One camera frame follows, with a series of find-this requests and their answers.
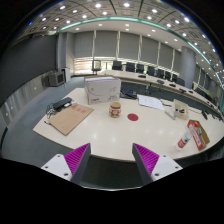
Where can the black office chairs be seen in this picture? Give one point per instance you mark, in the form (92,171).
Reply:
(130,66)

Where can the black laptop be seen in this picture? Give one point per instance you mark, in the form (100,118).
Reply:
(128,94)

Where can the red flowered mug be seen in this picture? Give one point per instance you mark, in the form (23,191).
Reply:
(115,110)

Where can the white copy paper carton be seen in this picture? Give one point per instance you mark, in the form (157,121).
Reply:
(101,90)

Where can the brown paper envelope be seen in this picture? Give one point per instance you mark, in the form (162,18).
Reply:
(70,118)

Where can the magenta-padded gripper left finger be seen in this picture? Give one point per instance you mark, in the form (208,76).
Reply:
(77,158)

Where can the black power adapter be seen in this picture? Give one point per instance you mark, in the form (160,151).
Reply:
(62,103)

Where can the flat round red coaster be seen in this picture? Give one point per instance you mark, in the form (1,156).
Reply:
(132,117)

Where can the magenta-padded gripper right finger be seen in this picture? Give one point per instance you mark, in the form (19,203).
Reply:
(146,158)

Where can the small white cardboard box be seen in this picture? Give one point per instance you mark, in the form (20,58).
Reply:
(180,108)

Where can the open red cardboard box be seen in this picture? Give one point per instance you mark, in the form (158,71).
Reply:
(196,135)

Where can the grey box monitor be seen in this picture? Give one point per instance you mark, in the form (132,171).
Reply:
(56,79)

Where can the white printed paper sheet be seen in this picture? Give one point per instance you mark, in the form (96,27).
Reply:
(150,101)

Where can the clear red-capped water bottle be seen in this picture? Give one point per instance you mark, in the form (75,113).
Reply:
(183,141)

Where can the white power strip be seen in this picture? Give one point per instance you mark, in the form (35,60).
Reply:
(170,114)

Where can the long curved conference desk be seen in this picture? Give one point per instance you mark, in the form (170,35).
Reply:
(150,80)

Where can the round ceiling lights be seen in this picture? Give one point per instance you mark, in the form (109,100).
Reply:
(98,5)

